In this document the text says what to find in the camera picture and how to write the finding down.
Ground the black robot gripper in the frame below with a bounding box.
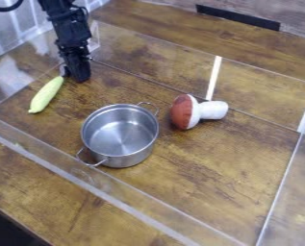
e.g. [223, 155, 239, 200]
[48, 7, 91, 83]

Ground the stainless steel pot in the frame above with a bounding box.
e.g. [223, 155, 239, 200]
[76, 102, 159, 168]

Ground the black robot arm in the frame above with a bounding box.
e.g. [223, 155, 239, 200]
[37, 0, 91, 83]

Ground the clear acrylic triangular stand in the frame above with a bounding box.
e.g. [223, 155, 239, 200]
[87, 20, 100, 52]

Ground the red toy mushroom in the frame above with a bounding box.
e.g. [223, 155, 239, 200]
[170, 94, 228, 130]

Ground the black strip on table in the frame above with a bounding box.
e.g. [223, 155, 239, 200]
[195, 4, 280, 31]

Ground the clear acrylic front barrier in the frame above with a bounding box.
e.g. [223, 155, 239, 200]
[0, 120, 246, 246]

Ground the black cable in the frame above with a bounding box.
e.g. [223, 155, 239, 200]
[0, 0, 25, 13]

